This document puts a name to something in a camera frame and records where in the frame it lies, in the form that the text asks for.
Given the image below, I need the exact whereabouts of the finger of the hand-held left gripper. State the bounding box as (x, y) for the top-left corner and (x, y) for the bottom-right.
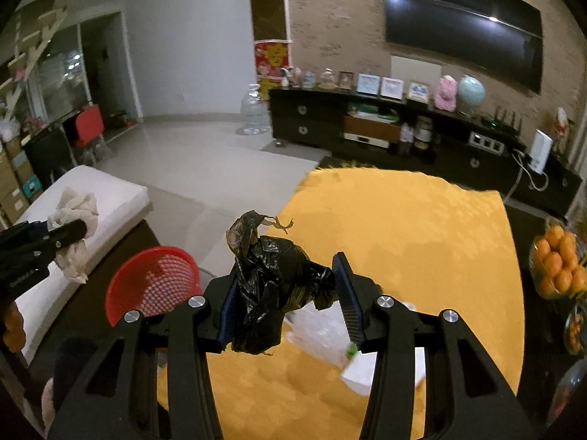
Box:
(14, 219), (89, 260)

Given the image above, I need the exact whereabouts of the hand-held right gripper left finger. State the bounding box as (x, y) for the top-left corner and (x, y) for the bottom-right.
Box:
(48, 270), (239, 440)

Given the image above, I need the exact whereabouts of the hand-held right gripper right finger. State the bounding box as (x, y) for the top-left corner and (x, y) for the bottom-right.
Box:
(331, 252), (535, 440)

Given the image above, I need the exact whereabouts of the beige paper towel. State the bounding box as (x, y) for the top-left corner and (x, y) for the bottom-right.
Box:
(47, 187), (99, 284)

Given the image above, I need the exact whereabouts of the black plastic bag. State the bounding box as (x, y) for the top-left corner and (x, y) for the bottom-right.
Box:
(227, 211), (335, 356)

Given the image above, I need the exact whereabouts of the red mesh basket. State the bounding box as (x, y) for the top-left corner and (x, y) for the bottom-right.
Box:
(105, 246), (203, 328)

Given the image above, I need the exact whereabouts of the person's left forearm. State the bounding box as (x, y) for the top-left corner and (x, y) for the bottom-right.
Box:
(0, 300), (26, 353)

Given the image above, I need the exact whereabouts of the white plastic bag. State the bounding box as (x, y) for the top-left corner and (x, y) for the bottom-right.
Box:
(287, 300), (368, 372)

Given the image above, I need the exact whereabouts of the stack of cardboard boxes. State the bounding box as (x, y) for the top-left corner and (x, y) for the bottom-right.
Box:
(0, 133), (44, 227)

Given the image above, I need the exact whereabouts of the yellow rug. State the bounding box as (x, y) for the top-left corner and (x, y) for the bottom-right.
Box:
(158, 167), (524, 440)

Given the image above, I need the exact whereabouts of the white box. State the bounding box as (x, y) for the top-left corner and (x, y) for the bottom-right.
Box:
(342, 346), (427, 397)

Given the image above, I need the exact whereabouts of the black desk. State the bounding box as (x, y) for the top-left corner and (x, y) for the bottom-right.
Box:
(23, 114), (79, 184)

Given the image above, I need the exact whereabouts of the red chair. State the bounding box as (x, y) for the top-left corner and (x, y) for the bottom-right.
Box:
(76, 104), (108, 166)

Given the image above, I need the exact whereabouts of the silver media player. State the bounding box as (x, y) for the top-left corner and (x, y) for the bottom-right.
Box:
(344, 132), (390, 148)

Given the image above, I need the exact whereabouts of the dark television cabinet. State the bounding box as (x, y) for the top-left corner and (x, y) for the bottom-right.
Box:
(268, 88), (583, 218)

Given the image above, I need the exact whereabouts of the green book stack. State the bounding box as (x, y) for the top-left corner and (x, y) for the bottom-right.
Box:
(347, 103), (400, 124)

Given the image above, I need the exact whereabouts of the large clear water jug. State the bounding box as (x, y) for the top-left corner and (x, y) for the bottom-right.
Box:
(236, 83), (271, 137)

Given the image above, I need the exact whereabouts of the white socket panel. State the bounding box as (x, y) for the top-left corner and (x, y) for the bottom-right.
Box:
(468, 131), (505, 154)

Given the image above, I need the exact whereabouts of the pile of oranges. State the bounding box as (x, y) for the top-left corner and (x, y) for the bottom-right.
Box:
(529, 222), (587, 301)

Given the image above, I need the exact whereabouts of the pink plush toy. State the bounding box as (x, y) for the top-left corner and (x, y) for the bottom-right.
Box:
(435, 76), (458, 111)

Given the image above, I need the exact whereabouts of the black router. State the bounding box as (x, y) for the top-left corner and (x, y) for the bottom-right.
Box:
(481, 106), (526, 136)

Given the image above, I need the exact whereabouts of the pale blue globe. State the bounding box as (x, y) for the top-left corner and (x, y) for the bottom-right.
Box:
(457, 74), (487, 113)

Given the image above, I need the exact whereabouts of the white tower device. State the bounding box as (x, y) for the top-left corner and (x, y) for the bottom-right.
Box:
(529, 129), (555, 172)

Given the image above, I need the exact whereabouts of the red white figurine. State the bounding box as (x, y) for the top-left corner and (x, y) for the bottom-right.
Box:
(553, 107), (574, 154)

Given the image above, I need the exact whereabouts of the wooden wall shelf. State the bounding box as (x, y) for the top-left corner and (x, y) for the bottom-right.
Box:
(0, 0), (76, 115)

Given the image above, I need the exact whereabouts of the blue picture frame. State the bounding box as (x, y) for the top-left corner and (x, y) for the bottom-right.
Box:
(357, 73), (380, 97)

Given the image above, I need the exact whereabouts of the white picture frame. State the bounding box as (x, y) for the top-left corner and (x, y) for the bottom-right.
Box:
(407, 81), (432, 103)
(380, 76), (404, 100)

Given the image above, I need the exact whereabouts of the white cable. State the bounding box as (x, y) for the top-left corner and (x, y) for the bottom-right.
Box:
(504, 149), (548, 202)

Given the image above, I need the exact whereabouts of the white wall panel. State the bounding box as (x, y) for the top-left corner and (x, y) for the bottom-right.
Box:
(390, 55), (443, 97)

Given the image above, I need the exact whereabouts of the red wall poster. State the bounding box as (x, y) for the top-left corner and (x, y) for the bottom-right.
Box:
(254, 40), (293, 97)

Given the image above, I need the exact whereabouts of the black wall television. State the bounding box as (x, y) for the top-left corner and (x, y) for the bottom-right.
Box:
(383, 0), (544, 95)

